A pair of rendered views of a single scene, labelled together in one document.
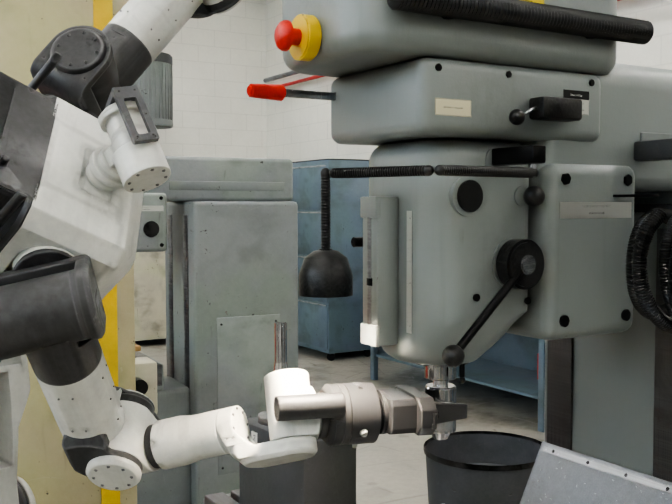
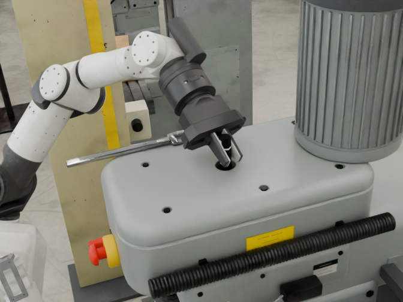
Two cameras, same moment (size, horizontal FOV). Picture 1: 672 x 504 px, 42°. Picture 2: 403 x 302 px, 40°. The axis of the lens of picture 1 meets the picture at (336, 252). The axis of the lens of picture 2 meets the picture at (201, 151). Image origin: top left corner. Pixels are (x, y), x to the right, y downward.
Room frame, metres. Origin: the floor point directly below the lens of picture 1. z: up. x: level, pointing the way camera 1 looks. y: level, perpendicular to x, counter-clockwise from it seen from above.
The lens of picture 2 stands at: (0.45, -0.32, 2.46)
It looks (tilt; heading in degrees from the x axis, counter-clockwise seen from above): 32 degrees down; 14
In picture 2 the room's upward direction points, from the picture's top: 4 degrees counter-clockwise
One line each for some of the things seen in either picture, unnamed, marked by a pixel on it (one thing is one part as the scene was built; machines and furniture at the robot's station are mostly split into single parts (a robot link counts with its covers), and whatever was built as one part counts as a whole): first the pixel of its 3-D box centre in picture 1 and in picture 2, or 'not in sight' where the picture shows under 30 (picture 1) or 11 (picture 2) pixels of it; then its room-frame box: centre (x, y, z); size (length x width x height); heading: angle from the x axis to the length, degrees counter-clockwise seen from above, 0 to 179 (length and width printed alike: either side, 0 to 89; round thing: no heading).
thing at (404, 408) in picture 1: (382, 413); not in sight; (1.26, -0.07, 1.23); 0.13 x 0.12 x 0.10; 17
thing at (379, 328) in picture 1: (379, 270); not in sight; (1.23, -0.06, 1.45); 0.04 x 0.04 x 0.21; 31
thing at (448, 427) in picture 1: (440, 410); not in sight; (1.28, -0.16, 1.23); 0.05 x 0.05 x 0.06
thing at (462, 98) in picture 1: (464, 109); (248, 245); (1.30, -0.19, 1.68); 0.34 x 0.24 x 0.10; 121
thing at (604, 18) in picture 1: (530, 16); (276, 251); (1.18, -0.26, 1.79); 0.45 x 0.04 x 0.04; 121
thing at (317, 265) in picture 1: (325, 271); not in sight; (1.15, 0.01, 1.45); 0.07 x 0.07 x 0.06
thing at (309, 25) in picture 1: (304, 37); (111, 250); (1.16, 0.04, 1.76); 0.06 x 0.02 x 0.06; 31
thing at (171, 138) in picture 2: not in sight; (129, 148); (1.31, 0.03, 1.89); 0.24 x 0.04 x 0.01; 122
